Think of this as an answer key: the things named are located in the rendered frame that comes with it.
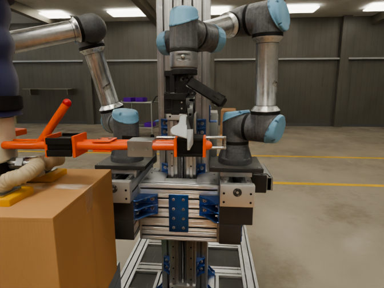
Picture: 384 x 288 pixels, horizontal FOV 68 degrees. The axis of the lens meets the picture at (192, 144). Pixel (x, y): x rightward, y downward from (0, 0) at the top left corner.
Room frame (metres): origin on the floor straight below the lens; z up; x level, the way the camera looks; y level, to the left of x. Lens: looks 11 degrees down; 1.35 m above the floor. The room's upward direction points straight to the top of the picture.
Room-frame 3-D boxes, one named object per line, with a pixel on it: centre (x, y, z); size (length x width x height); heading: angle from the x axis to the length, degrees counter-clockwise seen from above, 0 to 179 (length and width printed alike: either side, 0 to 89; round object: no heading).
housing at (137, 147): (0.78, 0.14, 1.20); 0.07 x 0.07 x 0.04; 87
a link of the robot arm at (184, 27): (0.78, 0.02, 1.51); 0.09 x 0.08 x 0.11; 140
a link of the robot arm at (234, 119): (1.24, -0.20, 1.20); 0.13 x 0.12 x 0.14; 50
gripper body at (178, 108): (0.78, 0.03, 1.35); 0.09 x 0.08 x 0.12; 88
